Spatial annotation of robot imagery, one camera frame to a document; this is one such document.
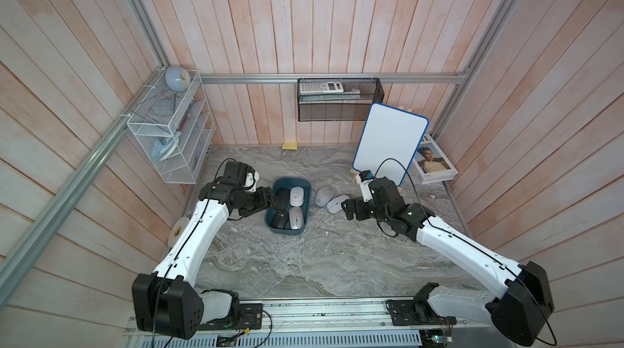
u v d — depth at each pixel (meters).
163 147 0.81
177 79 0.80
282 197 1.00
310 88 0.91
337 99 0.88
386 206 0.59
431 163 1.08
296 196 0.98
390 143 0.84
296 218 0.93
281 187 1.01
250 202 0.67
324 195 0.99
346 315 0.75
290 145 1.20
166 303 0.39
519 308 0.39
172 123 0.76
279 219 0.93
